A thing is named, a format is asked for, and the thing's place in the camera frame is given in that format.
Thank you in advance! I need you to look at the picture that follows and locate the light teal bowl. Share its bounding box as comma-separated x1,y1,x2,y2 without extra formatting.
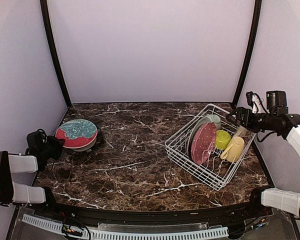
205,114,222,130

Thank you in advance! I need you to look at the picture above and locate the patterned beige tall mug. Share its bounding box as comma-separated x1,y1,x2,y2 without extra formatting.
234,125,251,138

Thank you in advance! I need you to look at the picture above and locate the lime green bowl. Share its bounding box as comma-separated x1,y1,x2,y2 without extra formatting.
214,129,231,150

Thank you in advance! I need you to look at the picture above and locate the black left corner post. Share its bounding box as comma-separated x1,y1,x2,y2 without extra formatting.
39,0,72,109

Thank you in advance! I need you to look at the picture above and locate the white slotted cable duct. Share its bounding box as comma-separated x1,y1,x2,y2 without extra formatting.
22,214,229,240

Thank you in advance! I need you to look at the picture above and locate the black front table rail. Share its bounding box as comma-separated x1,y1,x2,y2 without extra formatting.
26,202,273,227

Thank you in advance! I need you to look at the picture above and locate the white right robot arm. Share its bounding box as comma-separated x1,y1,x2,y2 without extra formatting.
226,105,300,220

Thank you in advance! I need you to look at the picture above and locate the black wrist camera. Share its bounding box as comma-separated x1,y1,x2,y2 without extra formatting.
25,128,48,154
266,90,289,116

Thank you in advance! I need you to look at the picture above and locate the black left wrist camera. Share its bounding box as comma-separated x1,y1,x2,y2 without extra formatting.
25,128,48,154

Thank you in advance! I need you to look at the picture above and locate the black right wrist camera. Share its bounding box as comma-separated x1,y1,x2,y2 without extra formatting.
266,90,289,116

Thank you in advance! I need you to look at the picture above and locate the red teal floral plate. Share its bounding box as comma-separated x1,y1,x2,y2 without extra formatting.
55,119,98,149

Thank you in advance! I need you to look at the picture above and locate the white wire dish rack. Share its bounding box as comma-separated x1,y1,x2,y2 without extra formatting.
165,103,255,191

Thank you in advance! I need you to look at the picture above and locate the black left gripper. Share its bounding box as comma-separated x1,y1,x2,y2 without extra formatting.
40,134,65,160

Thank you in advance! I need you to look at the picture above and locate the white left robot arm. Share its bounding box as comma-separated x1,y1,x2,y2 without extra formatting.
0,132,65,218

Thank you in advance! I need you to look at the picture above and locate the pale green flower plate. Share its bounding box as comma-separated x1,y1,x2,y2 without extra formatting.
187,117,211,159

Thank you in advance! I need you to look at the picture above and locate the black corner post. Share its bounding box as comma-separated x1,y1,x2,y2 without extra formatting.
39,0,72,109
230,0,262,109

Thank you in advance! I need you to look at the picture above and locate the yellow mug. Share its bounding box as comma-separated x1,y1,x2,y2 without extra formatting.
220,136,245,163

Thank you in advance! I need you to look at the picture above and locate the black right corner post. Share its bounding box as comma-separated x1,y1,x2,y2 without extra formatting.
230,0,262,109

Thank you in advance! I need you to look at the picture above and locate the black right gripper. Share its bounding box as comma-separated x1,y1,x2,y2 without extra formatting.
226,106,277,133

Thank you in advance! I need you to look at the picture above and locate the pink polka dot plate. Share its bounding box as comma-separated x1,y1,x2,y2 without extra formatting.
190,122,217,166

